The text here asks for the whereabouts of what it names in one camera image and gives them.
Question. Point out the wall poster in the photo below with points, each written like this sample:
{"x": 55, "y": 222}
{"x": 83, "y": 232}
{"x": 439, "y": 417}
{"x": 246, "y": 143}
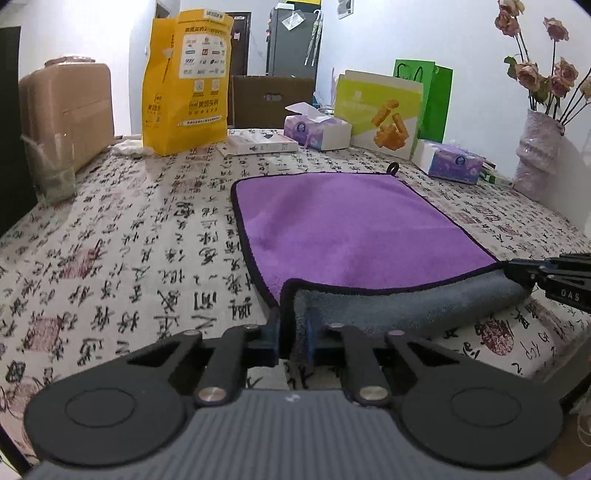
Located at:
{"x": 345, "y": 8}

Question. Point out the purple tissue pack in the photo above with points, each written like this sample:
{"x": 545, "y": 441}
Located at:
{"x": 447, "y": 162}

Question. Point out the tan suitcase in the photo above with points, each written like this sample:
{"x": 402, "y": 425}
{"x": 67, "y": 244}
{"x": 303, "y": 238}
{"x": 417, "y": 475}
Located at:
{"x": 70, "y": 96}

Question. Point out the calligraphy print tablecloth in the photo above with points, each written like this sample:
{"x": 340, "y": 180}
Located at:
{"x": 149, "y": 248}

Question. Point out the textured pink vase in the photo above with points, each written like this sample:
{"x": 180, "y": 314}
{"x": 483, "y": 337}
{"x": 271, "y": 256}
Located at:
{"x": 537, "y": 151}

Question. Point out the yellow paper bag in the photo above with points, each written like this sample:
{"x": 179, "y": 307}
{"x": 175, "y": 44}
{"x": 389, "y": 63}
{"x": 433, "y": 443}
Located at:
{"x": 185, "y": 83}

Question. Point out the purple and grey towel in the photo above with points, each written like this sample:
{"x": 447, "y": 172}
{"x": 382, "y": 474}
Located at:
{"x": 362, "y": 250}

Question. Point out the white flat box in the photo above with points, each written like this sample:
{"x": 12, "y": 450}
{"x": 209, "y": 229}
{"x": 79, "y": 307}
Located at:
{"x": 255, "y": 142}

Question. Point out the brown cardboard box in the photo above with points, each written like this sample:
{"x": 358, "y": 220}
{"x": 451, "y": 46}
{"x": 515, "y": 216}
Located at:
{"x": 261, "y": 101}

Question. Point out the green gift bag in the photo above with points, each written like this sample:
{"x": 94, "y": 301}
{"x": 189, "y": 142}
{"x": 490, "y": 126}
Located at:
{"x": 437, "y": 87}

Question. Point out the dark brown door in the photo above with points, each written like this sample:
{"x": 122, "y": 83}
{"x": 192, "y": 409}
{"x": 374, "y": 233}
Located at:
{"x": 240, "y": 36}

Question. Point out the grey refrigerator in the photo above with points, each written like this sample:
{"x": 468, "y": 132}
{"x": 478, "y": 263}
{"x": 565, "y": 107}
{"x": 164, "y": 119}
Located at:
{"x": 289, "y": 41}

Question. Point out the yellow box on fridge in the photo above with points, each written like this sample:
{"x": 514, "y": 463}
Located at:
{"x": 306, "y": 2}

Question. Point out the clear glass cup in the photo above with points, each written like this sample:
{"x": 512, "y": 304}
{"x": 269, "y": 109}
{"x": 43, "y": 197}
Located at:
{"x": 52, "y": 165}

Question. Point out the open tissue box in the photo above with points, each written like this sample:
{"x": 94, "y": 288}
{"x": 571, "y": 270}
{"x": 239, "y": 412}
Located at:
{"x": 313, "y": 129}

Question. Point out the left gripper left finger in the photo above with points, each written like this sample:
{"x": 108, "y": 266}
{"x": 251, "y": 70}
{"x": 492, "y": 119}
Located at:
{"x": 127, "y": 409}

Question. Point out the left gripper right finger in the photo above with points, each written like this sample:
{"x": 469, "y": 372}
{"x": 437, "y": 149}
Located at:
{"x": 454, "y": 408}

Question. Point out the red green flat box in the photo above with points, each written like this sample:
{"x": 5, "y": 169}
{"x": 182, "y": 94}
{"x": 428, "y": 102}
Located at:
{"x": 490, "y": 175}

